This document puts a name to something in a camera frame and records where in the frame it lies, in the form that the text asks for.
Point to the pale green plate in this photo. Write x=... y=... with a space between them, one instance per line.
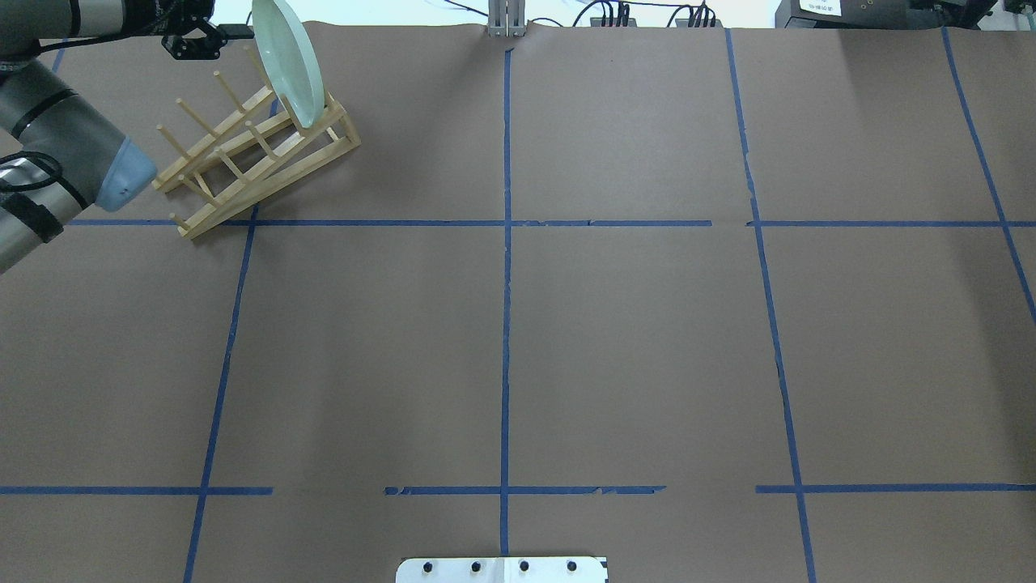
x=289 y=60

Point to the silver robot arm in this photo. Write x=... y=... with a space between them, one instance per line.
x=70 y=156

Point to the black box device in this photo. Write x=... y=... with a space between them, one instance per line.
x=881 y=15

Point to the wooden plate rack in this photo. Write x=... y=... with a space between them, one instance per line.
x=255 y=151

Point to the white pedestal column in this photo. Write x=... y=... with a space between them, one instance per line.
x=504 y=569

